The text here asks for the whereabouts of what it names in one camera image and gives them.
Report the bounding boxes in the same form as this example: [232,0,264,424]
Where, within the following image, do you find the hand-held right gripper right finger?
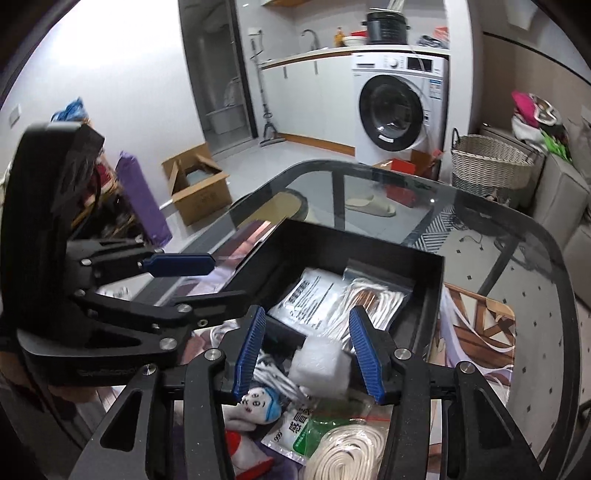
[348,305,546,480]

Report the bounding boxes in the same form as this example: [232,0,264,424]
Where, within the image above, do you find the grey mop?
[249,34,284,148]

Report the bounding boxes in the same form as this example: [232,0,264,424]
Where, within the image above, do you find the red box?
[385,158,428,206]

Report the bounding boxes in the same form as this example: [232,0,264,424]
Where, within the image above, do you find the beige slipper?
[344,194,398,217]

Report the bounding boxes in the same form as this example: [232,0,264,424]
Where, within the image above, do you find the white foam block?
[288,337,356,400]

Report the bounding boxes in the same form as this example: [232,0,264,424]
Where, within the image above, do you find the pile of colourful clothes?
[510,91,571,158]

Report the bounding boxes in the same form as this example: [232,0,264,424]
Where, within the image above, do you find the white cable bundle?
[252,351,305,402]

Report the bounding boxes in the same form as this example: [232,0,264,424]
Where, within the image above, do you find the white printed packet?
[268,268,352,330]

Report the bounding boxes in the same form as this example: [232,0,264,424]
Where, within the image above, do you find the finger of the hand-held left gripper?
[65,237,217,289]
[69,290,249,366]

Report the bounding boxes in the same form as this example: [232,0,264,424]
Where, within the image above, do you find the purple yoga mat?
[115,150,172,247]

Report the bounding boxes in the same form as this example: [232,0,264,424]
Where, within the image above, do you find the white base cabinet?
[261,46,356,148]

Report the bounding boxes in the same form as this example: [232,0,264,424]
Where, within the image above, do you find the white washing machine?
[351,44,451,167]

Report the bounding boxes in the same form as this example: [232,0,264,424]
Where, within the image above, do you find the clear bag of cable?
[323,265,414,342]

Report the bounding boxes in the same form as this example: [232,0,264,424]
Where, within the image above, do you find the wicker basket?
[450,129,536,190]

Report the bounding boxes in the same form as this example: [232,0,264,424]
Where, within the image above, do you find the open cardboard box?
[161,143,232,227]

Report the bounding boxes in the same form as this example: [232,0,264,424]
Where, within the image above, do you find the black storage box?
[203,218,445,370]

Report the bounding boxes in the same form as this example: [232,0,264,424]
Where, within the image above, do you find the blue haired plush doll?
[225,385,283,478]

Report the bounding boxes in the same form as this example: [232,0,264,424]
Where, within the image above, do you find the green white medicine packet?
[261,401,333,464]

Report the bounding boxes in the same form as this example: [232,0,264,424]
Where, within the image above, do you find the glass shower door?
[178,0,254,160]

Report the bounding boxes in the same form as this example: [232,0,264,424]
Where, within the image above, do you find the white rope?
[302,422,386,480]

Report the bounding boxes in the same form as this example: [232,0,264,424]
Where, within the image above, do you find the black pressure cooker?
[366,10,411,45]

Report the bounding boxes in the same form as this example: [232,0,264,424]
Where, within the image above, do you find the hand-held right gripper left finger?
[69,305,267,480]

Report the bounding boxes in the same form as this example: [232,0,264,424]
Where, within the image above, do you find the cluttered wooden shelf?
[69,138,139,241]

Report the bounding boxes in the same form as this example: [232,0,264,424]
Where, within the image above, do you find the blue cloth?
[51,97,90,123]

